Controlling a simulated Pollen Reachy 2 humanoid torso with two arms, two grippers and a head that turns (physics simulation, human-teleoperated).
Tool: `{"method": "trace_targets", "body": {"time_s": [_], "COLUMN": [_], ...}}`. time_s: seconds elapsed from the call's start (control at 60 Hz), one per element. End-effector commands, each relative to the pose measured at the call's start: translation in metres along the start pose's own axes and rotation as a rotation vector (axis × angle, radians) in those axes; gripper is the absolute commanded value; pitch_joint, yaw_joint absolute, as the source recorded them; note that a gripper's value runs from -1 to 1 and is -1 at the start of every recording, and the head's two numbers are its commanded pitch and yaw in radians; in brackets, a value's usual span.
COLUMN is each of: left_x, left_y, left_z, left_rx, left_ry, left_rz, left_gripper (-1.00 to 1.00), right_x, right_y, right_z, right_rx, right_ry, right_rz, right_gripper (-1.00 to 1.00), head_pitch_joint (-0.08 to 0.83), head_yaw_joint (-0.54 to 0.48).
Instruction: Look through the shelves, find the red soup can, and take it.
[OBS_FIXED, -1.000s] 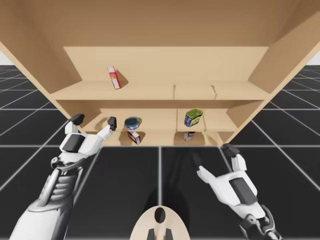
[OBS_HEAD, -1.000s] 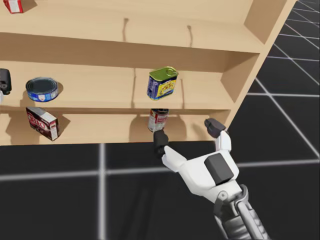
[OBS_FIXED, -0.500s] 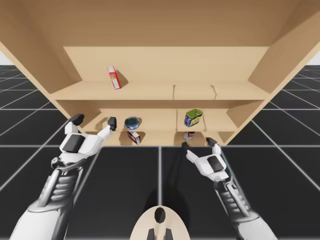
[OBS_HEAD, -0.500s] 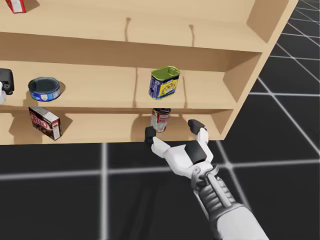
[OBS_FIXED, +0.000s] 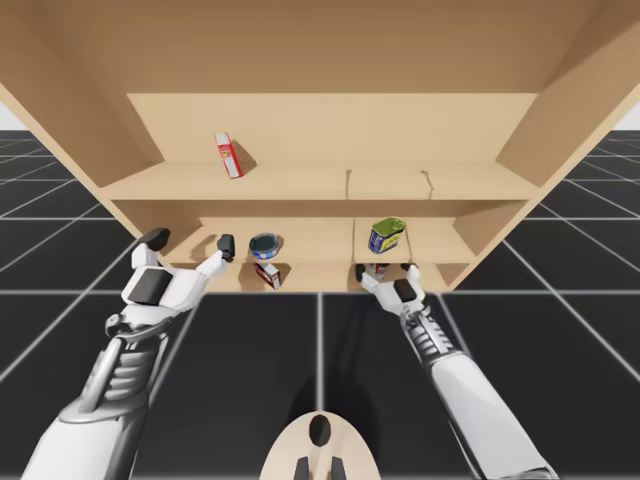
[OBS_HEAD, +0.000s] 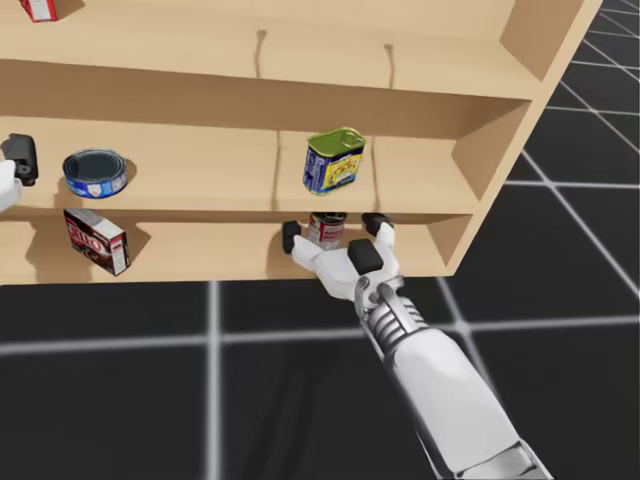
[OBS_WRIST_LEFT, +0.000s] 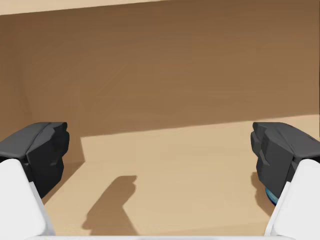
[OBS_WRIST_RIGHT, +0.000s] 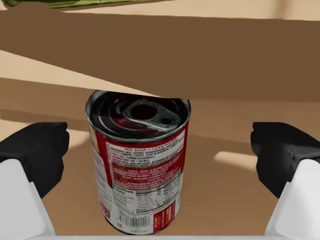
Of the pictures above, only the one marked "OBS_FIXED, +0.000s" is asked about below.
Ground red and white carton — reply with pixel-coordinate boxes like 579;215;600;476
254;262;282;291

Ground blue flat can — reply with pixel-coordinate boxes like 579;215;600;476
248;231;283;262

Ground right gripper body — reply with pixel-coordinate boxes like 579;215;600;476
372;277;427;317

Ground pale wooden shelf unit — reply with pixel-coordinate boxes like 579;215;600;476
0;0;640;293

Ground tan robot part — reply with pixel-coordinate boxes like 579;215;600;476
259;409;376;480

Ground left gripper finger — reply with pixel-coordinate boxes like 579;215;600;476
195;233;237;288
130;226;173;270

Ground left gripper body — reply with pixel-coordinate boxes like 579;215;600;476
121;263;211;316

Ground green and blue rectangular can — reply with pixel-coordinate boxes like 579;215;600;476
369;215;405;254

